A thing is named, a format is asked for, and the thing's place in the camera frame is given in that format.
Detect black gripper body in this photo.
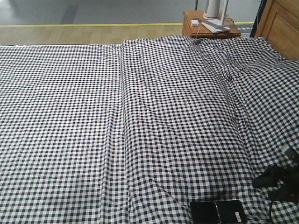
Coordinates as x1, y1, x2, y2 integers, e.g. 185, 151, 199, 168
268, 144, 299, 202

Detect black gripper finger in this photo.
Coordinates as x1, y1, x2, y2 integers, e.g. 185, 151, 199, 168
252, 165, 284, 188

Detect white desk lamp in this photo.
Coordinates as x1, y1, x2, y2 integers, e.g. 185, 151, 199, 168
201, 0, 230, 33

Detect black white checkered bedsheet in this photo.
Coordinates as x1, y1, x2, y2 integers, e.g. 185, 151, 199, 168
0, 36, 299, 224

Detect wooden headboard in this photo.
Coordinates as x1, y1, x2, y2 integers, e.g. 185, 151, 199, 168
255, 0, 299, 60

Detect wooden nightstand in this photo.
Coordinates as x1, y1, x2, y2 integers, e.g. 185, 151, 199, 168
181, 10, 241, 39

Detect white power adapter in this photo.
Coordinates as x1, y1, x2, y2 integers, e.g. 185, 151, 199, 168
191, 20, 199, 27

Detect white cylindrical speaker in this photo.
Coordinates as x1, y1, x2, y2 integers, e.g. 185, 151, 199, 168
203, 0, 221, 20

